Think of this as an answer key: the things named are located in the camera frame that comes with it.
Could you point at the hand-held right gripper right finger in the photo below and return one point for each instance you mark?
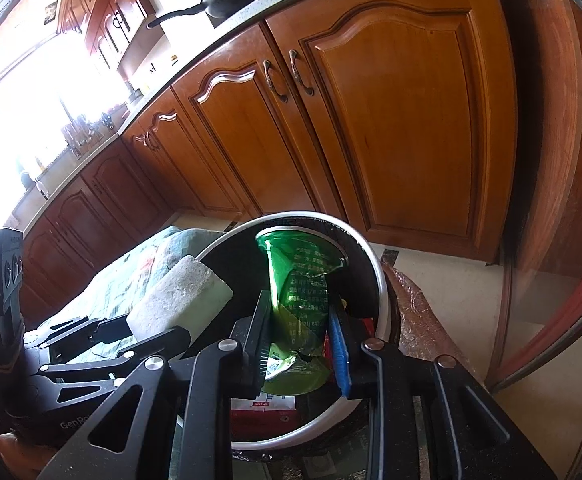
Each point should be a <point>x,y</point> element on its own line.
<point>341,360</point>

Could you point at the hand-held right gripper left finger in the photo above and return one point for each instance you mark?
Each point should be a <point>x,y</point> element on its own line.
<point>263,350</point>

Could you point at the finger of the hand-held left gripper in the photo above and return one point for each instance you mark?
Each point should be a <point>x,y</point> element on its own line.
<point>141,352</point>
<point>86,330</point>

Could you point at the red white carton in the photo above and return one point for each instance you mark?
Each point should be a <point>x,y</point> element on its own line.
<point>266,410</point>

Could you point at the white foam block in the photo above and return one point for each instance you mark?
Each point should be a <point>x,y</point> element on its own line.
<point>181,290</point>

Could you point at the green snack packet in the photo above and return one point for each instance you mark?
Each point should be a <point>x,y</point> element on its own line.
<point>296,280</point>

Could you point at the plastic wrapped red wooden furniture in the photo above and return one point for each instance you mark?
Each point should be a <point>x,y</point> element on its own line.
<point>421,310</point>

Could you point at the wooden kitchen cabinet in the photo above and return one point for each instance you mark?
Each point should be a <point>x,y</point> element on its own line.
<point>396,135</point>

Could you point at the wooden wall cabinet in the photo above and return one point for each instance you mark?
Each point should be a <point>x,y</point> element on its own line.
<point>116,15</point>

